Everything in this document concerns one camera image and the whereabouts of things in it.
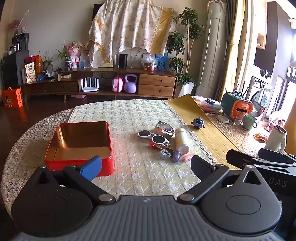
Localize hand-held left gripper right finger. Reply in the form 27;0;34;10
177;155;273;204

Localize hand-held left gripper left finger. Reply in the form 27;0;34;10
30;156;116;206

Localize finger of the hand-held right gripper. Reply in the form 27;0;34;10
226;149;296;173
258;148;296;164

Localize red tin box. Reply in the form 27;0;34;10
45;121;114;177

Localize yellow white bottle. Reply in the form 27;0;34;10
174;127;190;155

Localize small black round case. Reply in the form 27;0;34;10
158;148;174;159

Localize blue sheep toy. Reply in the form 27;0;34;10
191;117;207;129

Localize white sunglasses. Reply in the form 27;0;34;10
138;130;171;148

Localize round silver tin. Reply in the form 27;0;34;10
154;121;175;140

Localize white ceramic jug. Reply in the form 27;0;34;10
265;125;287;153

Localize orange snack wrapper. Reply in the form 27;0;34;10
253;133;269;142

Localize yellow woven placemat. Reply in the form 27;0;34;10
165;94;247;171

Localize green mug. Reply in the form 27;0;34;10
242;113;258;130

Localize glass cup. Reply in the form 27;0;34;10
233;111;244;126

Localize quilted cream table mat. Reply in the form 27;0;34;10
67;100;215;200

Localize green orange utensil holder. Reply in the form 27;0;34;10
221;91;254;119

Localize washing machine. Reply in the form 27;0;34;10
250;83;273;117

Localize stack of plastic folders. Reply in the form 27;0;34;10
193;95;224;114

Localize white router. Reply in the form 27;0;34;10
81;77;100;93

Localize pink toy suitcase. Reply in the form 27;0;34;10
112;75;125;93

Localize purple kettlebell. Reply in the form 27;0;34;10
124;74;139;94

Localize wooden TV cabinet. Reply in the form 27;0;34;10
20;67;177;103

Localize orange gift bag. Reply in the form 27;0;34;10
2;87;24;109

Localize pink doll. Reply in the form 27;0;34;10
67;41;80;69

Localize cereal box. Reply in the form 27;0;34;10
24;62;36;84

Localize potted orchid plant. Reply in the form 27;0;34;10
55;40;73;71

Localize blue box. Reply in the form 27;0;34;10
155;54;169;71

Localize small potted plant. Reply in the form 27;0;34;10
41;51;54;70

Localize yellow curtain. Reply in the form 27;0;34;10
215;0;246;100

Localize cream standing air conditioner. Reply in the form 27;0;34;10
196;0;229;93

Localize plastic bag of fruit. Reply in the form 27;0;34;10
141;54;158;72

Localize red gift box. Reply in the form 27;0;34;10
24;55;43;74

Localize potted green tree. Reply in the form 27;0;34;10
165;7;205;98

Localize black mini fridge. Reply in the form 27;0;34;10
1;50;30;90

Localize black coffee machine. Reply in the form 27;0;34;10
11;32;29;53

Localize floral draped cloth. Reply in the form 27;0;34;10
88;0;176;65

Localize vase with flowers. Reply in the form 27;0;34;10
9;10;30;36

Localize dark wall cabinet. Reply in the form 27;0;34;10
254;2;290;75

